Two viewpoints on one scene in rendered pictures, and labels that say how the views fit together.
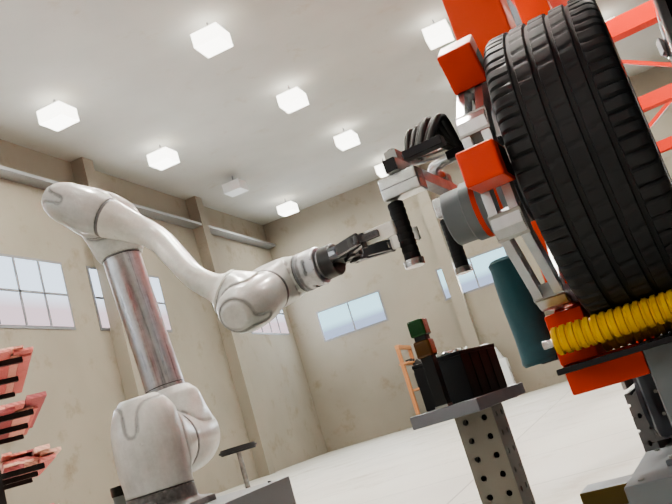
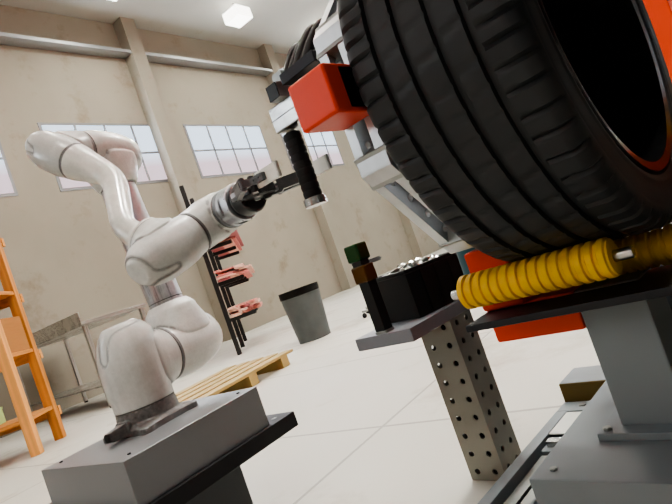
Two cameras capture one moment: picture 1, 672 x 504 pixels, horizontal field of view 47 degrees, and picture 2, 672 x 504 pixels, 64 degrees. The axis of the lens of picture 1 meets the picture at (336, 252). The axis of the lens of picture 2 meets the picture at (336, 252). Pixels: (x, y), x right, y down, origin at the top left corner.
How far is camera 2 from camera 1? 0.85 m
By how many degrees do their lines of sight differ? 22
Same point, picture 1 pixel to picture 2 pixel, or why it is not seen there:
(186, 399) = (175, 315)
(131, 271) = not seen: hidden behind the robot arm
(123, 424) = (99, 354)
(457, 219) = not seen: hidden behind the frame
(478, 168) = (311, 107)
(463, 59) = not seen: outside the picture
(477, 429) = (437, 338)
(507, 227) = (375, 173)
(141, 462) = (113, 388)
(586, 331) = (493, 288)
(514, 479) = (473, 388)
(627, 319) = (541, 277)
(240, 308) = (138, 267)
